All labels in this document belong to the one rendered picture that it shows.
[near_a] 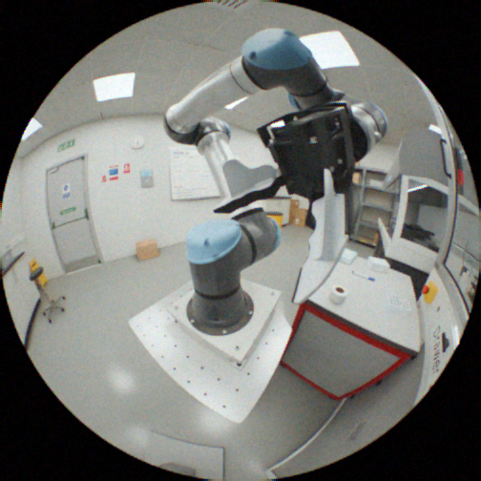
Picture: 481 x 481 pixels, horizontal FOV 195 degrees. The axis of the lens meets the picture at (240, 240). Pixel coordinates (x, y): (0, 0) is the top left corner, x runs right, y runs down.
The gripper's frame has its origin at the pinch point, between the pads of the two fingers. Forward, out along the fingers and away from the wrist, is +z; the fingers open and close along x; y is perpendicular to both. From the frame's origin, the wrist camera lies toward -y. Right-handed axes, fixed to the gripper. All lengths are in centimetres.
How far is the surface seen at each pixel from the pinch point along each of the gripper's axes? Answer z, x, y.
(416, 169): -111, 12, -39
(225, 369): 22.2, 5.0, -23.3
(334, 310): -9.9, 7.5, -47.6
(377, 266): -51, 10, -75
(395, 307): -29, 28, -54
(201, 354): 26.2, -1.1, -21.8
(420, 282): -78, 50, -96
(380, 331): -16, 27, -48
